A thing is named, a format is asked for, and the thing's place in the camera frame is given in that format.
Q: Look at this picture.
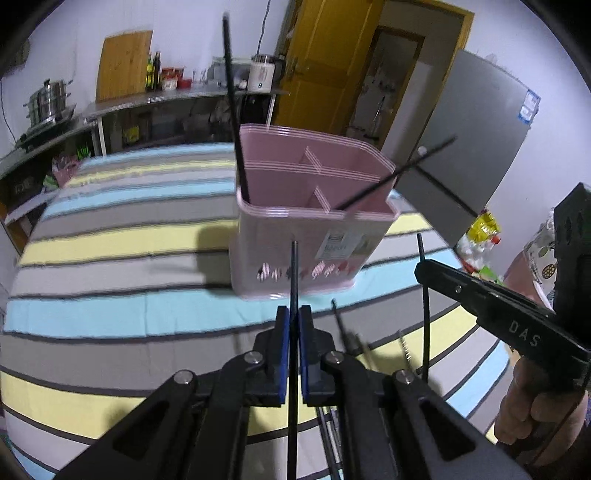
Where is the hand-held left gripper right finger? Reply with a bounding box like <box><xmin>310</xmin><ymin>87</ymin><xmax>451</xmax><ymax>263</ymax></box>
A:
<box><xmin>298</xmin><ymin>305</ymin><xmax>532</xmax><ymax>480</ymax></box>

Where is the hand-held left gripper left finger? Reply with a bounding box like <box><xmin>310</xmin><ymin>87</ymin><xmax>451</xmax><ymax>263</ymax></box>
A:
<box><xmin>55</xmin><ymin>305</ymin><xmax>291</xmax><ymax>480</ymax></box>

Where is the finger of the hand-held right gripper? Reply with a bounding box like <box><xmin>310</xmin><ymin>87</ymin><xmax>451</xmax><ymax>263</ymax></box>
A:
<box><xmin>414</xmin><ymin>259</ymin><xmax>591</xmax><ymax>387</ymax></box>

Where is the pink plastic utensil holder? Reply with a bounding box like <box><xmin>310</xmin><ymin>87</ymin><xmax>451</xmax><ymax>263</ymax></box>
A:
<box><xmin>229</xmin><ymin>123</ymin><xmax>402</xmax><ymax>304</ymax></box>

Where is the person's right hand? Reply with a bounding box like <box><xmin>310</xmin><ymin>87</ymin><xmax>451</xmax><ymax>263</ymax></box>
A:
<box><xmin>493</xmin><ymin>357</ymin><xmax>591</xmax><ymax>467</ymax></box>

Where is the pineapple print cloth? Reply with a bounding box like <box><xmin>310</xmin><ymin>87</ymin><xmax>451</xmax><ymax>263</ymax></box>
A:
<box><xmin>523</xmin><ymin>207</ymin><xmax>560</xmax><ymax>302</ymax></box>

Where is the yellow snack bag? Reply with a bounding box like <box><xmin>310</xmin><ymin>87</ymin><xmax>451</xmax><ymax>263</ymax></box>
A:
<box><xmin>467</xmin><ymin>209</ymin><xmax>502</xmax><ymax>246</ymax></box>

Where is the grey refrigerator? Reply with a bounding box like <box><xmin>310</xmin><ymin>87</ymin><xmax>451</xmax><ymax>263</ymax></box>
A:
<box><xmin>380</xmin><ymin>48</ymin><xmax>542</xmax><ymax>246</ymax></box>

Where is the white electric kettle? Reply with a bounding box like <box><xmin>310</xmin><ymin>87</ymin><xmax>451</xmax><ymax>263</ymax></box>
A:
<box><xmin>247</xmin><ymin>54</ymin><xmax>285</xmax><ymax>92</ymax></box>

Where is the pink basket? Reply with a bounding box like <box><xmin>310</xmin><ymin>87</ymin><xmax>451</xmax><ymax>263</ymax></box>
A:
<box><xmin>52</xmin><ymin>156</ymin><xmax>83</xmax><ymax>186</ymax></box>

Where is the clear storage box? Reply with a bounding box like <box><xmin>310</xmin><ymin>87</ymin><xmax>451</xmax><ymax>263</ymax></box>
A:
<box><xmin>207</xmin><ymin>57</ymin><xmax>252</xmax><ymax>87</ymax></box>

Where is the yellow wooden door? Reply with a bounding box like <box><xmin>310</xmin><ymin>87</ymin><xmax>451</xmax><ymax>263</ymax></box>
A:
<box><xmin>276</xmin><ymin>0</ymin><xmax>385</xmax><ymax>140</ymax></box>

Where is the steel counter shelf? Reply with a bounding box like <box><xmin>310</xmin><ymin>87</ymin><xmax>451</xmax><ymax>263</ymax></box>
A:
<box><xmin>0</xmin><ymin>82</ymin><xmax>289</xmax><ymax>257</ymax></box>

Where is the red lidded jar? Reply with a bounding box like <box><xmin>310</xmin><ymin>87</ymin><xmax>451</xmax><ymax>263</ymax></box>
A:
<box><xmin>161</xmin><ymin>67</ymin><xmax>185</xmax><ymax>91</ymax></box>

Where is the induction cooker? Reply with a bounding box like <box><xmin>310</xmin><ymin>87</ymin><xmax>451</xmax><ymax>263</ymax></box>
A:
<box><xmin>15</xmin><ymin>105</ymin><xmax>78</xmax><ymax>149</ymax></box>

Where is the wooden cutting board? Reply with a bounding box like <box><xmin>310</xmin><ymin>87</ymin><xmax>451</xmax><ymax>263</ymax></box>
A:
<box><xmin>96</xmin><ymin>30</ymin><xmax>154</xmax><ymax>103</ymax></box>

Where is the steel steamer pot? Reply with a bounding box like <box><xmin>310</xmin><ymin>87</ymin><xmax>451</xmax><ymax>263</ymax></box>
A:
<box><xmin>23</xmin><ymin>78</ymin><xmax>75</xmax><ymax>126</ymax></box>

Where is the wall power cable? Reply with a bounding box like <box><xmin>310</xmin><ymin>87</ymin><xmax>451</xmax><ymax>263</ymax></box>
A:
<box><xmin>255</xmin><ymin>0</ymin><xmax>273</xmax><ymax>57</ymax></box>

